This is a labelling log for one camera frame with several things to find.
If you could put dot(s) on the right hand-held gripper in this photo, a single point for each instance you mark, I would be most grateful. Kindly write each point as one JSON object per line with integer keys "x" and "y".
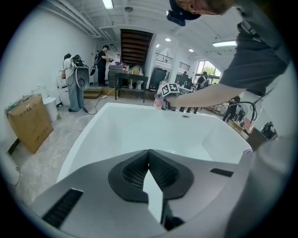
{"x": 169, "y": 89}

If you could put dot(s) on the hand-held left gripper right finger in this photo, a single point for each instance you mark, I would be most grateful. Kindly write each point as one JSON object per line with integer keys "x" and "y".
{"x": 200, "y": 183}

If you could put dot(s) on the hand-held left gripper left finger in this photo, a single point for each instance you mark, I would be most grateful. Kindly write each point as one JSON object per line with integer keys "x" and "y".
{"x": 93, "y": 186}

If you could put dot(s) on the pink bottle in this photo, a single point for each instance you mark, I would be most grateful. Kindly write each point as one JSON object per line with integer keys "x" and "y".
{"x": 158, "y": 103}

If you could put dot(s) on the white bathtub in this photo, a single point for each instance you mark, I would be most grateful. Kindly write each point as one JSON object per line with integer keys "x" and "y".
{"x": 139, "y": 130}

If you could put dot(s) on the person's right forearm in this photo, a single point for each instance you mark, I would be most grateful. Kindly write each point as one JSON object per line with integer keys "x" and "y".
{"x": 205, "y": 95}

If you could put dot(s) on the small cardboard box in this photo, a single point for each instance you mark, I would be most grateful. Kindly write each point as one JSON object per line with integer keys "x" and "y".
{"x": 136, "y": 70}

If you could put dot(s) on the black metal table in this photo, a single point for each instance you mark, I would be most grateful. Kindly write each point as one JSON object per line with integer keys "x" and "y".
{"x": 130, "y": 76}

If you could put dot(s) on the large window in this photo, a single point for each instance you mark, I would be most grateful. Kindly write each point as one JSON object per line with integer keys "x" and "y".
{"x": 208, "y": 69}

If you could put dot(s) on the dark wooden staircase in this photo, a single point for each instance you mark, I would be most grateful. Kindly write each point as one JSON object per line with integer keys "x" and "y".
{"x": 136, "y": 46}

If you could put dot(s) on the black drawer cabinet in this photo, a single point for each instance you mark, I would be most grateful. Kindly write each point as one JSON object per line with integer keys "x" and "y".
{"x": 114, "y": 74}

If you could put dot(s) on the long ceiling lamp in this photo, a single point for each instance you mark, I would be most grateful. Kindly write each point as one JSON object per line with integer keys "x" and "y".
{"x": 224, "y": 43}
{"x": 108, "y": 3}

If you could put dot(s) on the wooden platform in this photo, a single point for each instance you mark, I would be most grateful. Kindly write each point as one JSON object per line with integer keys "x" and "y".
{"x": 93, "y": 93}

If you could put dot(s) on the black machine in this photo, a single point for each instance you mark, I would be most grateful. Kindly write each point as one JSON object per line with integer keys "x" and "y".
{"x": 268, "y": 130}

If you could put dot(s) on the white toilet with tank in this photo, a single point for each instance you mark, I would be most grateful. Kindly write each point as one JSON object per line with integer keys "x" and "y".
{"x": 50, "y": 108}

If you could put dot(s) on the large cardboard box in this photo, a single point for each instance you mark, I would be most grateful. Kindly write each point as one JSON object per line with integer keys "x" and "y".
{"x": 30, "y": 123}

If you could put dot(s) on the person's face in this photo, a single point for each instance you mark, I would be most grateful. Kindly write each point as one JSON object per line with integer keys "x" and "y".
{"x": 205, "y": 5}

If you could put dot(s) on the person's dark grey shirt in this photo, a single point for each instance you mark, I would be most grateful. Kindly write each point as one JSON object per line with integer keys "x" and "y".
{"x": 256, "y": 58}

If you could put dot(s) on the black head-mounted camera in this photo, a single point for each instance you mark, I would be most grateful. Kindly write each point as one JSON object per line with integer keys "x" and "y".
{"x": 175, "y": 16}

